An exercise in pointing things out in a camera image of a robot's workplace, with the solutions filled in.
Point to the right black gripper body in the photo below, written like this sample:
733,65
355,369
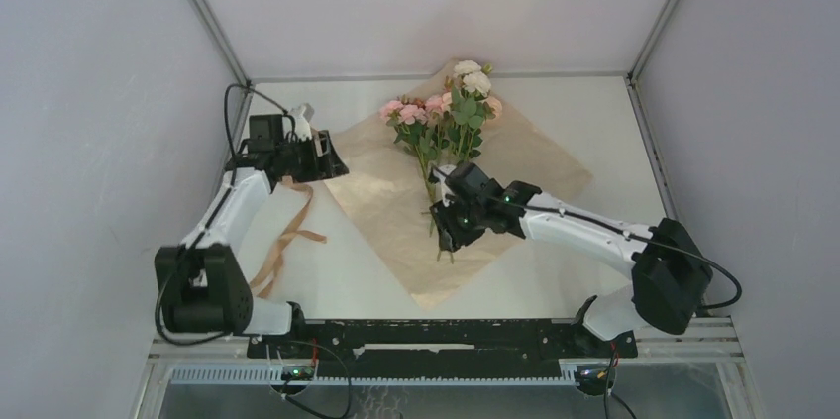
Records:
459,223

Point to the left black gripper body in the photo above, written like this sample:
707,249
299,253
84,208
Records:
302,160

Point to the beige wrapping paper sheet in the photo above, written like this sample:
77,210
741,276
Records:
385,196

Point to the pink rose stem bunch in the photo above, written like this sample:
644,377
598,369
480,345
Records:
420,126

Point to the tan ribbon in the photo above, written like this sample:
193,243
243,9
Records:
282,252

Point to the white rose stem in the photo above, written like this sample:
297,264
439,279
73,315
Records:
470,90

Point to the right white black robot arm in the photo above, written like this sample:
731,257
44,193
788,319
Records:
667,273

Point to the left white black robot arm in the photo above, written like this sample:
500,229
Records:
203,294

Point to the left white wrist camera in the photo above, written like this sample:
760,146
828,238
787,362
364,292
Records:
301,116

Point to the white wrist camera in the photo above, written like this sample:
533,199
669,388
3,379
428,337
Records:
301,116
440,175

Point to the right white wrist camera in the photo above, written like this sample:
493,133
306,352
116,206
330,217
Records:
440,175

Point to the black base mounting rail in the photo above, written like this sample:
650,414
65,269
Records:
517,349

